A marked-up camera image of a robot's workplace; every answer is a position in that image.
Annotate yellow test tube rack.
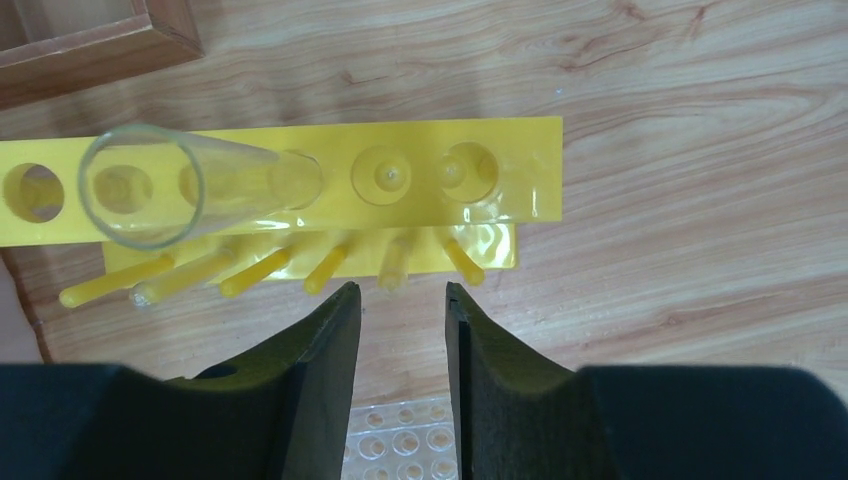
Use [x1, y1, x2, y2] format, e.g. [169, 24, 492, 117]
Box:
[1, 117, 563, 308]

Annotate wooden compartment tray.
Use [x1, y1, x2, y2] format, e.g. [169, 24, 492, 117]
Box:
[1, 1, 203, 109]

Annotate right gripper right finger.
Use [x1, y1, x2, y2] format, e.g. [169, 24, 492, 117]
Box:
[445, 283, 847, 479]

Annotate pink plastic bin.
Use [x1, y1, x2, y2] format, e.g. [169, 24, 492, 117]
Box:
[1, 262, 43, 364]

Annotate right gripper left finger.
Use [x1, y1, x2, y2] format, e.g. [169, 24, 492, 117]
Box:
[1, 282, 362, 479]

